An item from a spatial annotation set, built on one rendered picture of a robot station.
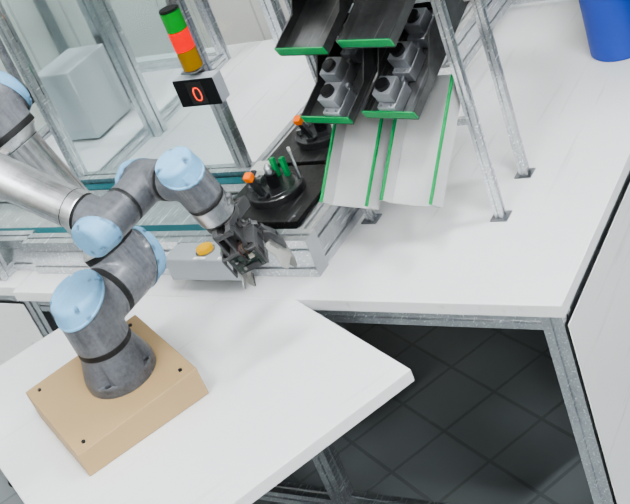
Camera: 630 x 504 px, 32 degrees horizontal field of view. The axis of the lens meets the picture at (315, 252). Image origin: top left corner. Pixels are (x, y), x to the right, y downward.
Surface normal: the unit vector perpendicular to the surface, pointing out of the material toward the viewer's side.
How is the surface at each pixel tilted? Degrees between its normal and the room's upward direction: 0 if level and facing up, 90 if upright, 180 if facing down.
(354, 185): 45
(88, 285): 11
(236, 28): 90
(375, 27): 25
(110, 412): 5
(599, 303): 90
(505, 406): 0
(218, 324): 0
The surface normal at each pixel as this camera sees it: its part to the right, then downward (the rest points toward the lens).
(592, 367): 0.84, 0.00
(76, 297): -0.38, -0.67
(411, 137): -0.64, -0.15
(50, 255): -0.44, 0.60
